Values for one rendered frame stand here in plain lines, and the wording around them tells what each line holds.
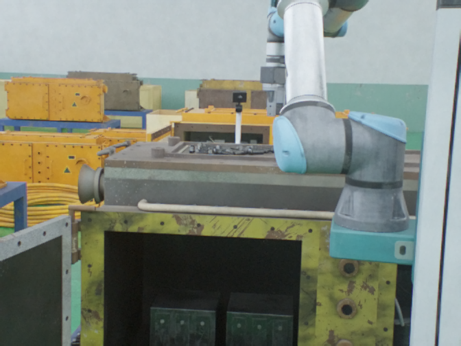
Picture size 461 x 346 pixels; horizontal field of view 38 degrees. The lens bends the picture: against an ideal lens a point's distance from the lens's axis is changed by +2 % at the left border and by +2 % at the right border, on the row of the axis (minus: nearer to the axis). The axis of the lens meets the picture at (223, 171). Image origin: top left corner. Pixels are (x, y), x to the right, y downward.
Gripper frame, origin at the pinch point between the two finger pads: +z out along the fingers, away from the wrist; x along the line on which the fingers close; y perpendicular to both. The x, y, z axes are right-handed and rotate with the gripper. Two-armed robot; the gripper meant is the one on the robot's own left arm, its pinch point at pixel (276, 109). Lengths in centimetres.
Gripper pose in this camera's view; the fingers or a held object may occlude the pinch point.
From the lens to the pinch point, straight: 208.8
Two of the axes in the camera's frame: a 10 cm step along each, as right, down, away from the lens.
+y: -8.3, -1.1, 5.5
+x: -5.6, 1.2, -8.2
